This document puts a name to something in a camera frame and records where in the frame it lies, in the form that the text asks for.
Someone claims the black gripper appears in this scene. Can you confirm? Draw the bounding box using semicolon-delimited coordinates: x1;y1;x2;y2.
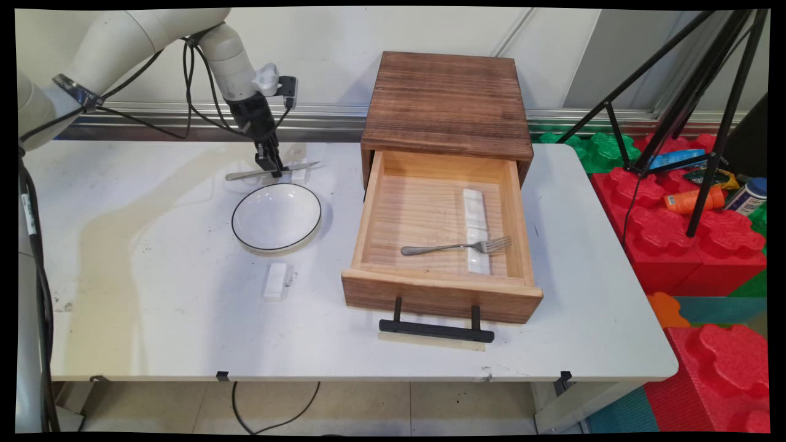
228;95;285;179

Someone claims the silver table knife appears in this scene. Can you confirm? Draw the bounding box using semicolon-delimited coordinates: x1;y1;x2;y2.
225;161;322;182

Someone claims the white bowl with black rim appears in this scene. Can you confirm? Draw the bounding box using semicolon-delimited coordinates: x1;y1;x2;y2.
231;182;323;252

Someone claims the light wooden drawer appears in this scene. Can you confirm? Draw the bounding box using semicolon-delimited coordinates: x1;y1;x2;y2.
341;150;544;325

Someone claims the dark brown wooden cabinet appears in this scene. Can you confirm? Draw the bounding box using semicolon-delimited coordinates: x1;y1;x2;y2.
360;51;534;188

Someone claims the silver fork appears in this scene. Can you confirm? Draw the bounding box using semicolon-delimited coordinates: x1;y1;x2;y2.
401;236;513;257

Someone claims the long white cutlery rest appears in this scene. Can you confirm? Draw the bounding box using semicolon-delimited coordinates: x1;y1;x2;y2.
462;188;492;275

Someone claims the green foam block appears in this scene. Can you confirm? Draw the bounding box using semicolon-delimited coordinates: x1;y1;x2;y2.
533;132;640;174

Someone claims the grey metal table leg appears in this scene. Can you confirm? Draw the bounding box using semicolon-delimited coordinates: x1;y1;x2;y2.
531;381;645;433

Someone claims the blue packet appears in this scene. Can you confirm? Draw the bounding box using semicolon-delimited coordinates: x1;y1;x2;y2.
648;149;707;171

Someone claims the large red foam block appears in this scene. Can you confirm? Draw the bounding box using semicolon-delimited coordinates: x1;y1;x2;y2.
591;134;768;297

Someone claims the orange bottle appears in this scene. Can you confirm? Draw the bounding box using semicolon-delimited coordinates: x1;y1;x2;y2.
663;186;726;215

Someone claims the orange foam piece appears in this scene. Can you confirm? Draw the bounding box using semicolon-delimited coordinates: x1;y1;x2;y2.
647;292;691;329

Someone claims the black tripod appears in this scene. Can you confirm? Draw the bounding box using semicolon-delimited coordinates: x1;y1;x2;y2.
556;9;769;238

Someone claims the yellow and dark snack packet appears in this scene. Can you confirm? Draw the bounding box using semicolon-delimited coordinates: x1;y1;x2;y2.
685;169;741;190

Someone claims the teal foam mat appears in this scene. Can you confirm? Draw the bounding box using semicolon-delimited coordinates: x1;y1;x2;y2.
675;297;768;326

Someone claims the white bottle with blue cap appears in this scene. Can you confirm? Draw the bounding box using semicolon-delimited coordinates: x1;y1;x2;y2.
725;177;768;217

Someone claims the aluminium wall rail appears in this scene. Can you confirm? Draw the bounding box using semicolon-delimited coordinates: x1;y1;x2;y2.
58;100;747;143

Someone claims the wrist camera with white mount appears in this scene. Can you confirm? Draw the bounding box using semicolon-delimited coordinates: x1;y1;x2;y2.
253;63;299;111

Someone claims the black drawer handle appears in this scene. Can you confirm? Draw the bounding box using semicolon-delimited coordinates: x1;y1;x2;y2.
378;297;496;343

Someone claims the black floor cable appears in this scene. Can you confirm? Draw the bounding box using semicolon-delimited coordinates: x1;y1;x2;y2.
232;381;321;435

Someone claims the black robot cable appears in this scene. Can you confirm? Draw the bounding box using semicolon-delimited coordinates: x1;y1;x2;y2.
18;37;293;432

